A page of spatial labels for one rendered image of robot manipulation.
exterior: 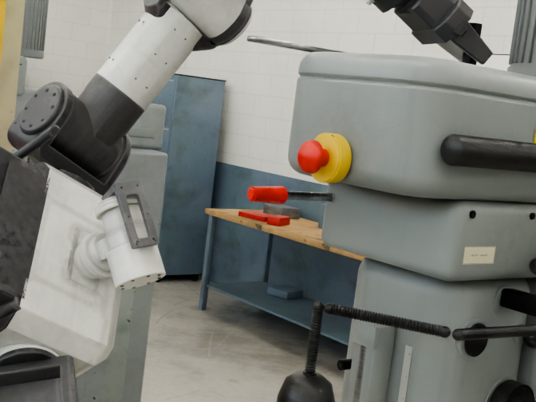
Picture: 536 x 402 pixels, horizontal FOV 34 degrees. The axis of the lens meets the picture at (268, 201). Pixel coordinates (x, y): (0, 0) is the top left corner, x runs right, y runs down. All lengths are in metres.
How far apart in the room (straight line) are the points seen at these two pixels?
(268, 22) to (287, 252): 2.17
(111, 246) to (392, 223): 0.36
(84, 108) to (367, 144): 0.46
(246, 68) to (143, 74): 7.35
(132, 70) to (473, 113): 0.52
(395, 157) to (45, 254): 0.46
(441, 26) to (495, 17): 5.45
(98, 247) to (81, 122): 0.21
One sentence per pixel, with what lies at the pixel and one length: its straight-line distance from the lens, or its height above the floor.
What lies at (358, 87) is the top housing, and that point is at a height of 1.85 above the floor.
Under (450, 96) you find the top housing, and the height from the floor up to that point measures 1.85.
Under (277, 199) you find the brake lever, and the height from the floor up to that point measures 1.70.
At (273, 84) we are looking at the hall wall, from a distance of 8.28.
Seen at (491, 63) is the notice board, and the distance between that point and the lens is 6.56.
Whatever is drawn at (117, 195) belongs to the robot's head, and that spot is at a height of 1.68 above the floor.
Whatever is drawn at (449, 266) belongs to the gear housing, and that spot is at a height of 1.65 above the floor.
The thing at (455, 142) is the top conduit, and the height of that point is 1.80.
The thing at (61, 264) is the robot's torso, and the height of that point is 1.58.
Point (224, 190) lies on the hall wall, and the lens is 8.77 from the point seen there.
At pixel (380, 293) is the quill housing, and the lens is 1.20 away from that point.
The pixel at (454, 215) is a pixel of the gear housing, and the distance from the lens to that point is 1.07.
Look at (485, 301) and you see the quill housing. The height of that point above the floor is 1.60.
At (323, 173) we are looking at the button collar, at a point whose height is 1.74.
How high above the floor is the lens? 1.81
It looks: 6 degrees down
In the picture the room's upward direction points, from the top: 7 degrees clockwise
